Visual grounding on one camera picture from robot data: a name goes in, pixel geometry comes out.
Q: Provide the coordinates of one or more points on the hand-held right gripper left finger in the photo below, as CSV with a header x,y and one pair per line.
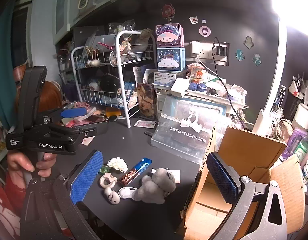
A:
x,y
86,177

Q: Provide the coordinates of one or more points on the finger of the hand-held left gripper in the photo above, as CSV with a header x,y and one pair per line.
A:
x,y
94,131
74,112

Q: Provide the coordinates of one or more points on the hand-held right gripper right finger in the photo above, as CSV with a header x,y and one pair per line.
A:
x,y
224,180

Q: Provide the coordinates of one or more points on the small green clear item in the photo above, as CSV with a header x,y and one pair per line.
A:
x,y
105,170

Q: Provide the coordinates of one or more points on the small white figurine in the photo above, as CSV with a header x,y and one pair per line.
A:
x,y
112,196

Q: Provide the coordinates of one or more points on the white flower hair clip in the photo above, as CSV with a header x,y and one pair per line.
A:
x,y
117,164

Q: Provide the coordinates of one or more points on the brown cardboard box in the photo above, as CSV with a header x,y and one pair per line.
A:
x,y
244,142

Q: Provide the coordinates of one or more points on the white spoon-shaped piece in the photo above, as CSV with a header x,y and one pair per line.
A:
x,y
126,192

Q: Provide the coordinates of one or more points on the blue and red packet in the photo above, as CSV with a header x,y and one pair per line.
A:
x,y
134,172

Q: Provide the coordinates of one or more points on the grey plush toy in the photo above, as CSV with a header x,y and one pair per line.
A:
x,y
156,185

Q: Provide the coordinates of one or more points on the person's left forearm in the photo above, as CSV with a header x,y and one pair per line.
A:
x,y
5,200

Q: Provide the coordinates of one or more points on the person's left hand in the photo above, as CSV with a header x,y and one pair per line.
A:
x,y
24,163

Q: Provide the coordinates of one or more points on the pink flower clip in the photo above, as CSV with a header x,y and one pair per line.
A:
x,y
80,104

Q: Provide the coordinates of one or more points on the brown leather bag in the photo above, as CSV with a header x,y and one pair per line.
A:
x,y
52,95

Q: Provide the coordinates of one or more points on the black round item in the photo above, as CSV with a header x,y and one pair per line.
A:
x,y
113,118

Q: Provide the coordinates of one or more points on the orange box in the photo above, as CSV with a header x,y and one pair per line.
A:
x,y
113,111

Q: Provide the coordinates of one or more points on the teal curtain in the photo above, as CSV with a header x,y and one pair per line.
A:
x,y
4,67

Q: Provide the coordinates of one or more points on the black round plush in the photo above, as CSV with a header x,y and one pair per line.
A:
x,y
110,83

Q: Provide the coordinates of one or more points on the black pen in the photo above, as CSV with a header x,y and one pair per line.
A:
x,y
149,132

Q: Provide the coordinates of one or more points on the brown character acrylic stand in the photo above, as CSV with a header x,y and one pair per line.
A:
x,y
146,101

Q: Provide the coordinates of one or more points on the clear gift bag with bow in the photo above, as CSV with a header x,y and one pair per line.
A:
x,y
184,132

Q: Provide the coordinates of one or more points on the purple box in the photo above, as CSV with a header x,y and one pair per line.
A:
x,y
295,142

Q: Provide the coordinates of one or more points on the white blue medicine box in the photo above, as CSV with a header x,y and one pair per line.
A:
x,y
164,78

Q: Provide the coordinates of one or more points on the green bottle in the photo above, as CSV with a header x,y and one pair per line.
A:
x,y
306,142

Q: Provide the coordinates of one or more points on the white tray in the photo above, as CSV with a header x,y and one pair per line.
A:
x,y
180,86

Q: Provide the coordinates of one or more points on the black mesh pen holder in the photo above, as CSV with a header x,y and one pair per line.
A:
x,y
292,107

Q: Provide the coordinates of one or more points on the blue character box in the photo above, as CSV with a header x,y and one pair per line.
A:
x,y
170,59

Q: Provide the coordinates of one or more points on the orange carousel figurine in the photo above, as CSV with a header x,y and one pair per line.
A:
x,y
196,71

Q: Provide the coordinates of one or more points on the pink character box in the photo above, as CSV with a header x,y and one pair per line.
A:
x,y
169,36

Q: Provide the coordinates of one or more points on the black charger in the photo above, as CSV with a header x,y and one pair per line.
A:
x,y
221,51

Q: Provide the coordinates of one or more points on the white desk lamp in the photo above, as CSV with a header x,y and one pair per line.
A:
x,y
281,55

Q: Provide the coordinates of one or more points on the red spring flower toy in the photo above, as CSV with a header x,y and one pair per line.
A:
x,y
168,10

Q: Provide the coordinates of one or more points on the round character sticker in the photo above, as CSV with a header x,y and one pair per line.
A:
x,y
204,31

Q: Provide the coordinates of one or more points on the small red white sticker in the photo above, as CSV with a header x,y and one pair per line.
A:
x,y
194,20

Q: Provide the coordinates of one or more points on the grey wall socket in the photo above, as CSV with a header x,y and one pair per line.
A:
x,y
225,60

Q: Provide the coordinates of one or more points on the character wall magnet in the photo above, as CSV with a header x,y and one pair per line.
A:
x,y
240,55
249,42
257,59

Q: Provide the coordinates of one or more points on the white wall socket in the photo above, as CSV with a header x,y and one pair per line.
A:
x,y
200,49

